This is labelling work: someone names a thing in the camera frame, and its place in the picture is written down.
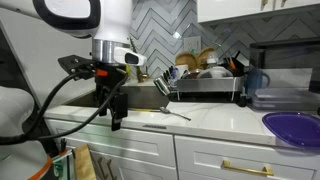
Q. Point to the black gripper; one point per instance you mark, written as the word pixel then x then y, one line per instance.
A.
pixel 110 83

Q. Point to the silver spoon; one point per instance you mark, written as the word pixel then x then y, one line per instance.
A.
pixel 164 109

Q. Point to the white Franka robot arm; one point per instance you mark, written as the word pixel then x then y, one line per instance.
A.
pixel 113 20

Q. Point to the yellow cloth draped over faucet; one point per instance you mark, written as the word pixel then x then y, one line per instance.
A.
pixel 128 70

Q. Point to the stainless steel sink basin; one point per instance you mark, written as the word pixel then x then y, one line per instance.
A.
pixel 146 96

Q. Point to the steel cutlery cup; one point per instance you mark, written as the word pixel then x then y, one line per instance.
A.
pixel 161 85

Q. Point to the wooden cutting board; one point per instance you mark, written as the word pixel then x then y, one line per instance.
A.
pixel 83 163

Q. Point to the white mug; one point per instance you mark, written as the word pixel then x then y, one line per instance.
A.
pixel 182 70

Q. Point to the round wooden plate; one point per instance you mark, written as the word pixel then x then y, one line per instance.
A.
pixel 204 55
pixel 185 59

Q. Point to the steel dish rack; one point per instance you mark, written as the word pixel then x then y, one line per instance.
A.
pixel 206 85

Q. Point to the white bowl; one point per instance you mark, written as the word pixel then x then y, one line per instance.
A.
pixel 216 71

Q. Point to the clear baby bottle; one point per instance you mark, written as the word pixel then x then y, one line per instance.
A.
pixel 212 59

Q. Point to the black cookware piece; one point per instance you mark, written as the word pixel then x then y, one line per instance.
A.
pixel 235 66

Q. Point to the small black bottle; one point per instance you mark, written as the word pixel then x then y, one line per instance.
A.
pixel 242 100

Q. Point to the blue tinted pitcher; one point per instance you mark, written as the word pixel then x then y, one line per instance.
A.
pixel 256 81

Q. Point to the white upper cabinet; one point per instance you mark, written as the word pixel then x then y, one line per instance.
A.
pixel 230 9

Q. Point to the clear plastic storage containers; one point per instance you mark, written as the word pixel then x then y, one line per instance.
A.
pixel 283 100

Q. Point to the dark translucent water dispenser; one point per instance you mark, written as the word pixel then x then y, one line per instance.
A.
pixel 286 56

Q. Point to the purple plastic bowl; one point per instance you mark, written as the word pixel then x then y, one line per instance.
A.
pixel 293 128

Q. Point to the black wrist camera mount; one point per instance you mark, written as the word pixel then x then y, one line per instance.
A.
pixel 71 63

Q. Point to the white wall outlet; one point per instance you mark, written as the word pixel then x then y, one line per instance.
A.
pixel 192 45

